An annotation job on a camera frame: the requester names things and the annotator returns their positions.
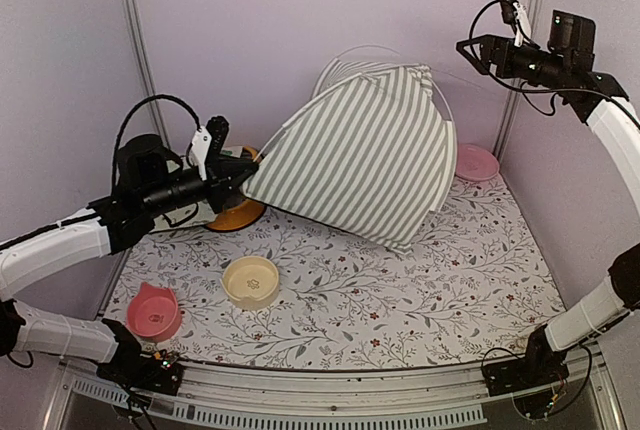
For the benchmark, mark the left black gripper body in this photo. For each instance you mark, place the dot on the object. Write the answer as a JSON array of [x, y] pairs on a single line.
[[163, 196]]

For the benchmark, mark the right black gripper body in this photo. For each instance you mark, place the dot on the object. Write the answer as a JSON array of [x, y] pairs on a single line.
[[548, 73]]

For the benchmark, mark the green patterned cushion mat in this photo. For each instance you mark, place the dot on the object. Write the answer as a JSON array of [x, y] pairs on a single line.
[[193, 215]]

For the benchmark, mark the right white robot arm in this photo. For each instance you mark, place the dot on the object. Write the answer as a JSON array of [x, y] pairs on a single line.
[[615, 124]]

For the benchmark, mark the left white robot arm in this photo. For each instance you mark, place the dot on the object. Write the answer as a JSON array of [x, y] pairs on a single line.
[[42, 253]]

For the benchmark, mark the cream pet bowl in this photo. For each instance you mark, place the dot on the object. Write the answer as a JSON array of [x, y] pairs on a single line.
[[251, 283]]

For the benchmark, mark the red cat-ear pet bowl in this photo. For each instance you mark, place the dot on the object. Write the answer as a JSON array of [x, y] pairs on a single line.
[[154, 313]]

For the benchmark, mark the pink plate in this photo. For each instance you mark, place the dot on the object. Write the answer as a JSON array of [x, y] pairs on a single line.
[[475, 163]]

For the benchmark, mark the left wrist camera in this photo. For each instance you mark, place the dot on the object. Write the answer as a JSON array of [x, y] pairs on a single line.
[[206, 145]]

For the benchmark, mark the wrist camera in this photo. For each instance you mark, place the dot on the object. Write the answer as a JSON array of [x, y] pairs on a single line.
[[514, 15], [206, 145]]

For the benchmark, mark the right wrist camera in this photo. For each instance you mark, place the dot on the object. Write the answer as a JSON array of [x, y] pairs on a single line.
[[514, 15]]

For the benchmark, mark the right aluminium frame post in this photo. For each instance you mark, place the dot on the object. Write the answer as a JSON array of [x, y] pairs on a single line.
[[513, 98]]

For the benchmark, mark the aluminium frame post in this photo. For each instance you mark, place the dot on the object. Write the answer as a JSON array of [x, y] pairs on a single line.
[[513, 98], [135, 31]]

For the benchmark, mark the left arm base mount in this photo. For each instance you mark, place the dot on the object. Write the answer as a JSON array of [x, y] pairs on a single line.
[[159, 371]]

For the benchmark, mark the left aluminium frame post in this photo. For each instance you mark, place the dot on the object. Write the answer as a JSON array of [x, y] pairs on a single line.
[[135, 31]]

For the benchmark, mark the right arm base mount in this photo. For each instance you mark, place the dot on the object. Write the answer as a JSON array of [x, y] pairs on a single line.
[[523, 373]]

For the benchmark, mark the front aluminium rail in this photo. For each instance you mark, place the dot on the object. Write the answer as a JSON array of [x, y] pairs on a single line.
[[232, 397]]

